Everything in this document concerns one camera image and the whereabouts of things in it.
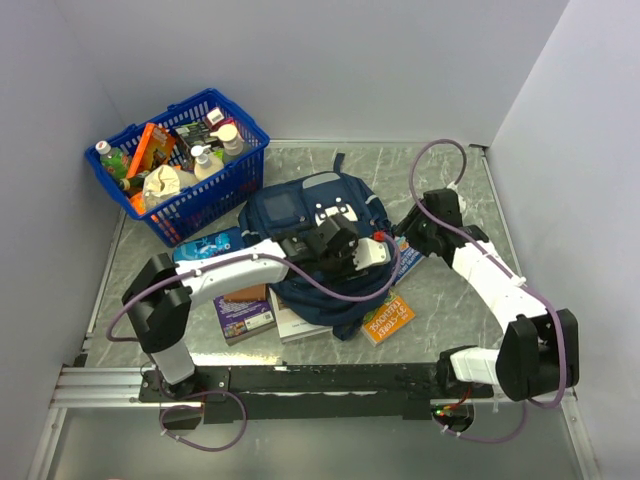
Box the navy blue student backpack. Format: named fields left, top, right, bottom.
left=238, top=153, right=396, bottom=340

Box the brown leather wallet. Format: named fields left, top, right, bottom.
left=223, top=284, right=267, bottom=303

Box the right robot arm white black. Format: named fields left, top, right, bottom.
left=394, top=189, right=580, bottom=402

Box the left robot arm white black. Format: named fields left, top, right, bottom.
left=120, top=214, right=388, bottom=402

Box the beige crumpled bag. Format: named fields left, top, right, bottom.
left=142, top=164, right=198, bottom=211

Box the blue paperback book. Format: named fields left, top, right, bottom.
left=392, top=236, right=424, bottom=286

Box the orange treehouse paperback book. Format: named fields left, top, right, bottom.
left=361, top=289, right=415, bottom=346

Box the white coffee cover book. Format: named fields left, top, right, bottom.
left=269, top=289, right=331, bottom=343

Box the blue monster pencil case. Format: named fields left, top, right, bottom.
left=172, top=227, right=244, bottom=262

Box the purple paperback book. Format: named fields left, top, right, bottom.
left=213, top=295, right=276, bottom=346

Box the white pump lotion bottle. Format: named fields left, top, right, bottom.
left=190, top=145, right=224, bottom=181

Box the beige cap bottle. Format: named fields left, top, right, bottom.
left=209, top=123, right=245, bottom=163

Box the blue plastic shopping basket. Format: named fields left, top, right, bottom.
left=84, top=88, right=270, bottom=247

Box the black green box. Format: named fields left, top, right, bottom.
left=172, top=120, right=216, bottom=158

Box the small red white box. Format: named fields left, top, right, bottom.
left=204, top=107, right=225, bottom=129

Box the orange snack box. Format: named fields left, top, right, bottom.
left=126, top=122, right=176, bottom=179

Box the green soda bottle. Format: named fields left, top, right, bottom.
left=95, top=140, right=131, bottom=180

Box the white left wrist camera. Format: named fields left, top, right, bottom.
left=352, top=238, right=392, bottom=271

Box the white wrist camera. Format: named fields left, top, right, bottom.
left=447, top=182, right=467, bottom=213
left=352, top=238, right=392, bottom=271

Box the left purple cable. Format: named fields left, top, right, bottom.
left=105, top=234, right=404, bottom=452

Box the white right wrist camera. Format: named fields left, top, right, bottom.
left=447, top=182, right=467, bottom=213

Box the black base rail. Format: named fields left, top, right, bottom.
left=139, top=363, right=494, bottom=424

